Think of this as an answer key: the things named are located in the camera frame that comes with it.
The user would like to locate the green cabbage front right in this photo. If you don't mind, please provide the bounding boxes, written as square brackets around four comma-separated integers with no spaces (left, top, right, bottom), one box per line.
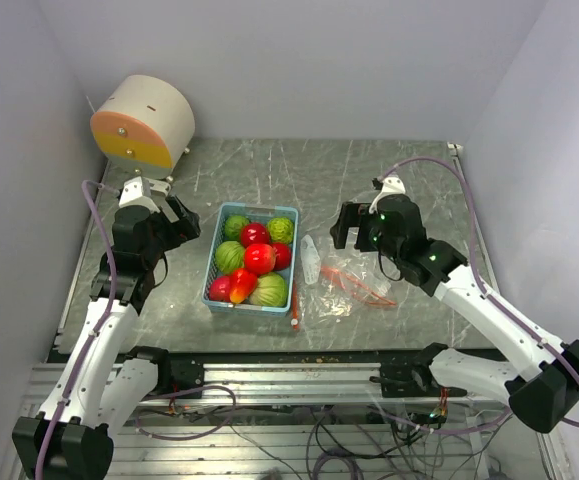
[248,272,288,307]

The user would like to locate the aluminium rail frame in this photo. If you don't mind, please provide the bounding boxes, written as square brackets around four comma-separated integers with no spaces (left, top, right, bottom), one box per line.
[18,349,560,480]

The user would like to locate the dark red apple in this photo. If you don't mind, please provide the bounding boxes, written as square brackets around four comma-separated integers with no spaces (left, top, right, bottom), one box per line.
[239,222,271,248]

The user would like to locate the light blue plastic basket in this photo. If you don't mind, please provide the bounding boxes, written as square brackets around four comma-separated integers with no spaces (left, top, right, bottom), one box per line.
[202,202,299,316]

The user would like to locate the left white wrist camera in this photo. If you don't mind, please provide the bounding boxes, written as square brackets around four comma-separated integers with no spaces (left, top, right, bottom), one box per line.
[118,176,171,212]

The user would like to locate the white round drawer box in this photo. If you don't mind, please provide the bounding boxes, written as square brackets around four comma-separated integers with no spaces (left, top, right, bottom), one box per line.
[90,74,195,180]

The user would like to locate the loose cables below table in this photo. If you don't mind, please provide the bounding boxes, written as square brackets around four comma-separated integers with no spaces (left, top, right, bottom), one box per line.
[133,384,515,480]

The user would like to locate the green cabbage left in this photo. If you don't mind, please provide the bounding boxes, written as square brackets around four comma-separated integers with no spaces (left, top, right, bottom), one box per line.
[214,241,245,275]

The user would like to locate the large red apple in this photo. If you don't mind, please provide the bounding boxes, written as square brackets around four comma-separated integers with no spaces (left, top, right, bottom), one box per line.
[244,244,275,276]

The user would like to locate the green cabbage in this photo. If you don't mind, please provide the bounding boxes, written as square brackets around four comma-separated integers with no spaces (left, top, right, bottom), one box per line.
[214,241,245,275]
[248,272,288,307]

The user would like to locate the clear zip bag orange zipper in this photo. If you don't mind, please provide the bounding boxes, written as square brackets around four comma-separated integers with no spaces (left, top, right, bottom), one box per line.
[290,234,351,331]

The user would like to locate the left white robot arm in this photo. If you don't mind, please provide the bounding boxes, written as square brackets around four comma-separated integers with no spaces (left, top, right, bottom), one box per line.
[12,195,200,479]

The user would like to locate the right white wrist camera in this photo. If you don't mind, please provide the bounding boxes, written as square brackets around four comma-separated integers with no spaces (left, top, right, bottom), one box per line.
[369,175,406,214]

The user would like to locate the small green fruit back left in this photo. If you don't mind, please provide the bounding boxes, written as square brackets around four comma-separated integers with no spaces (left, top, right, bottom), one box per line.
[224,215,250,241]

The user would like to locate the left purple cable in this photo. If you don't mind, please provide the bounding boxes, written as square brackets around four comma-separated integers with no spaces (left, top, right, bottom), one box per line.
[33,179,120,480]

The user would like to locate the red pomegranate front left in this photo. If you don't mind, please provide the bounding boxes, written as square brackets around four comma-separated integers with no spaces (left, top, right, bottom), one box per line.
[208,275,231,303]

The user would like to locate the red orange bell pepper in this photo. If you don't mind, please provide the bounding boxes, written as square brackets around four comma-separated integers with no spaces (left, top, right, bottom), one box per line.
[229,268,258,304]

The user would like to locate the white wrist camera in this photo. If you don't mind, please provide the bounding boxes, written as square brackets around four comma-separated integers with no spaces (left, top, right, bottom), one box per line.
[118,176,171,212]
[369,175,406,214]

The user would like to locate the green custard apple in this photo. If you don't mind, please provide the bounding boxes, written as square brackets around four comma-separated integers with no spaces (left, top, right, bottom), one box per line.
[267,217,295,245]

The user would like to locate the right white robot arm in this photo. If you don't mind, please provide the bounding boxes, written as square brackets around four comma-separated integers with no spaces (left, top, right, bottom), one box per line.
[330,194,579,433]

